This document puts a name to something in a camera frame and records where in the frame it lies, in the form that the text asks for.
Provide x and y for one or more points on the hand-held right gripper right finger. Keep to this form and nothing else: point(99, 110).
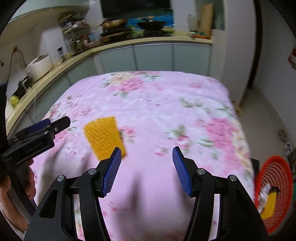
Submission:
point(182, 173)

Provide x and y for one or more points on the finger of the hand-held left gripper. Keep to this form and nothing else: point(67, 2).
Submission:
point(34, 127)
point(60, 124)

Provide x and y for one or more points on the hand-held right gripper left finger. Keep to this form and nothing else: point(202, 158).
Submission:
point(112, 171)

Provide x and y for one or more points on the yellow mesh sponge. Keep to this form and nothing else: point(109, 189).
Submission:
point(104, 136)

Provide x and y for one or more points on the red plastic mesh basket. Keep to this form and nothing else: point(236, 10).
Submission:
point(282, 171)

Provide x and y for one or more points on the person's left forearm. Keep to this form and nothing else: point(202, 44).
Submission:
point(11, 217)

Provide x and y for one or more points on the person's left hand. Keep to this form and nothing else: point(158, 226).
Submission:
point(31, 183)

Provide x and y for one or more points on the green yellow bananas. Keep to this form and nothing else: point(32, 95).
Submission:
point(13, 101)

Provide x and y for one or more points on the small black appliance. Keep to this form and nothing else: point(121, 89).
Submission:
point(23, 85)

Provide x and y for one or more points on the white rice cooker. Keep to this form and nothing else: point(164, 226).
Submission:
point(39, 67)

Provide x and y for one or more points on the black cap bottle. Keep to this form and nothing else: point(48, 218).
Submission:
point(60, 53)

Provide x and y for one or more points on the pink floral blanket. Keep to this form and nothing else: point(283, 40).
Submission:
point(161, 104)

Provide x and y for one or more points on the metal spice rack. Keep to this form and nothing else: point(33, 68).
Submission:
point(76, 34)

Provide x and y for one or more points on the black induction cooker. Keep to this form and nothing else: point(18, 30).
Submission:
point(115, 33)

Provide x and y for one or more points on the beige slipper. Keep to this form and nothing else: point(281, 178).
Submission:
point(282, 134)

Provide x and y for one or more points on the white shoe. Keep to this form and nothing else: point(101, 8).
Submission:
point(288, 148)

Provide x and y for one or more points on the grey kitchen base cabinets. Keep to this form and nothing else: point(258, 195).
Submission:
point(152, 58)

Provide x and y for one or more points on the golden cooking pot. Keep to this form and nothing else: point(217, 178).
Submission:
point(114, 23)

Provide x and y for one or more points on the grey upper kitchen cabinets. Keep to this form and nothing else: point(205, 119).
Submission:
point(46, 7)

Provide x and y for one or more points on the black wok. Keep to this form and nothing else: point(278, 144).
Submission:
point(151, 25)

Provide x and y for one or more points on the black gas stove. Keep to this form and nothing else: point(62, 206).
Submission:
point(159, 32)

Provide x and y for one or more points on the orange green small object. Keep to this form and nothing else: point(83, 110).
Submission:
point(198, 35)

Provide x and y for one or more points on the black range hood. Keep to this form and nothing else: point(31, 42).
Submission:
point(136, 4)

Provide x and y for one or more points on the blue backsplash picture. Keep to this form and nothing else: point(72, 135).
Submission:
point(159, 17)

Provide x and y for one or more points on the clear plastic bottle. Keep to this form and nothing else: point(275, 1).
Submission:
point(191, 23)

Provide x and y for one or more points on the wooden cutting board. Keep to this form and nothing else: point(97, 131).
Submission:
point(206, 19)

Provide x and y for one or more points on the dark brown door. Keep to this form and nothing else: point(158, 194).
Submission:
point(257, 34)

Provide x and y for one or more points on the hanging red and brown bags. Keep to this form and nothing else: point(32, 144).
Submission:
point(292, 58)

